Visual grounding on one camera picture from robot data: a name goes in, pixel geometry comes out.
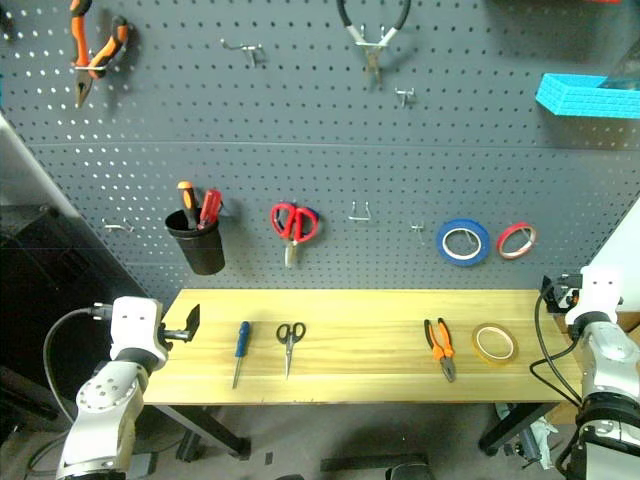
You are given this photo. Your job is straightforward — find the orange black combination pliers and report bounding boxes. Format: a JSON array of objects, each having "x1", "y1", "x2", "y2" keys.
[{"x1": 423, "y1": 316, "x2": 458, "y2": 384}]

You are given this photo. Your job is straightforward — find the red tape roll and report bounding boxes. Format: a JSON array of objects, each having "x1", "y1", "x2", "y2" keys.
[{"x1": 495, "y1": 220, "x2": 541, "y2": 262}]

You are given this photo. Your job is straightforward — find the black metal table leg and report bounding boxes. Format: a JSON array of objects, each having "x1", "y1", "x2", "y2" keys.
[
  {"x1": 478, "y1": 401, "x2": 559, "y2": 457},
  {"x1": 148, "y1": 403, "x2": 252, "y2": 462}
]

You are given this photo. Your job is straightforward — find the orange black handled screwdriver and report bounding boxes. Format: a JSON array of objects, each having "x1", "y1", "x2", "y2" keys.
[{"x1": 176, "y1": 180, "x2": 199, "y2": 232}]

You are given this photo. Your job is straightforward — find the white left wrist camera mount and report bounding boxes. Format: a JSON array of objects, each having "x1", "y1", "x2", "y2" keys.
[{"x1": 108, "y1": 295, "x2": 169, "y2": 369}]

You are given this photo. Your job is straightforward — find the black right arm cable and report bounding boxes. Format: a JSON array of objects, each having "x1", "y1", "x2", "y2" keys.
[{"x1": 528, "y1": 291, "x2": 584, "y2": 407}]

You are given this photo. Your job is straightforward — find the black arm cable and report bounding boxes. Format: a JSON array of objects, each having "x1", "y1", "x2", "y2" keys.
[
  {"x1": 528, "y1": 291, "x2": 584, "y2": 407},
  {"x1": 41, "y1": 301, "x2": 116, "y2": 422}
]

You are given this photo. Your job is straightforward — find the grey perforated pegboard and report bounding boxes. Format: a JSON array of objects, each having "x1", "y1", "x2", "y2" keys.
[{"x1": 0, "y1": 0, "x2": 640, "y2": 304}]

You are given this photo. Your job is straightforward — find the red handled screwdriver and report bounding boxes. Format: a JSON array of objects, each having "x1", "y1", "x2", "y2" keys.
[{"x1": 196, "y1": 188, "x2": 224, "y2": 232}]

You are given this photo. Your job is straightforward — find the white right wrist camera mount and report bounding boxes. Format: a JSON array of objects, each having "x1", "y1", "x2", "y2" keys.
[{"x1": 564, "y1": 264, "x2": 626, "y2": 327}]

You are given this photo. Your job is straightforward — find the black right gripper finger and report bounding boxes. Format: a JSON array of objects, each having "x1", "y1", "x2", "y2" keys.
[{"x1": 540, "y1": 275, "x2": 558, "y2": 315}]

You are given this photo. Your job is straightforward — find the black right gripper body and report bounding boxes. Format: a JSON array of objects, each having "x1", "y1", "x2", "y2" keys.
[{"x1": 551, "y1": 273, "x2": 583, "y2": 312}]

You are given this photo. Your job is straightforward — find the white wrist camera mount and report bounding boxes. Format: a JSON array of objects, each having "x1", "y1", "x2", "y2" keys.
[
  {"x1": 108, "y1": 295, "x2": 169, "y2": 369},
  {"x1": 564, "y1": 264, "x2": 626, "y2": 327}
]

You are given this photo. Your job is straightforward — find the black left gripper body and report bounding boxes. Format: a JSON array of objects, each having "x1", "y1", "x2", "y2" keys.
[{"x1": 158, "y1": 321, "x2": 194, "y2": 345}]

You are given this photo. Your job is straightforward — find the white crumpled cloth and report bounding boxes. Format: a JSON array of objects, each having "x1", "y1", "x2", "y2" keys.
[{"x1": 527, "y1": 418, "x2": 560, "y2": 454}]

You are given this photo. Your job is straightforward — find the blue tape roll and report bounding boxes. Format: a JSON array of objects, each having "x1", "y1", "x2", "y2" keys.
[{"x1": 435, "y1": 217, "x2": 491, "y2": 268}]

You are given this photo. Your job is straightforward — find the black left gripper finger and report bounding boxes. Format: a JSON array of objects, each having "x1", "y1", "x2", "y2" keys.
[{"x1": 184, "y1": 302, "x2": 203, "y2": 339}]

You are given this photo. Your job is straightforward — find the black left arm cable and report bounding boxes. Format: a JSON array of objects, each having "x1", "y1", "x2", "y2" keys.
[{"x1": 41, "y1": 301, "x2": 116, "y2": 422}]

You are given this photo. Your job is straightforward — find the orange black long-nose pliers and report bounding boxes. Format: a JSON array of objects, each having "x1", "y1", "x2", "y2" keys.
[{"x1": 68, "y1": 0, "x2": 130, "y2": 110}]

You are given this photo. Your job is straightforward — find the black cup holder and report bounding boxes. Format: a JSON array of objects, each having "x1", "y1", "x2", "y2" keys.
[{"x1": 164, "y1": 208, "x2": 227, "y2": 277}]

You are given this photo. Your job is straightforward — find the black handled scissors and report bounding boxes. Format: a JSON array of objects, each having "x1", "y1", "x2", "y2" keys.
[{"x1": 275, "y1": 320, "x2": 308, "y2": 382}]

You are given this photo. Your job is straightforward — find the red handled scissors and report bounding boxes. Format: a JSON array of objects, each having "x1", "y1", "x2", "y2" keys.
[{"x1": 270, "y1": 201, "x2": 322, "y2": 270}]

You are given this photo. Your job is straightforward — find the blue plastic storage bin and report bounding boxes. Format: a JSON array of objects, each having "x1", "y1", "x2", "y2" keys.
[{"x1": 535, "y1": 72, "x2": 640, "y2": 121}]

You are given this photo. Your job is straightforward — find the blue handled screwdriver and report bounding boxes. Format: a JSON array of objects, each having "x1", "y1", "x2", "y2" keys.
[{"x1": 230, "y1": 320, "x2": 252, "y2": 391}]

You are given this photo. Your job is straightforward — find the black handled silver pliers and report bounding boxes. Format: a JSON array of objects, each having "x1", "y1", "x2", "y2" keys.
[{"x1": 335, "y1": 0, "x2": 413, "y2": 86}]

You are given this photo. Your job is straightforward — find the tan tape roll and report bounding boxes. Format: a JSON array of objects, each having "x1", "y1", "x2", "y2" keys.
[{"x1": 470, "y1": 322, "x2": 520, "y2": 368}]

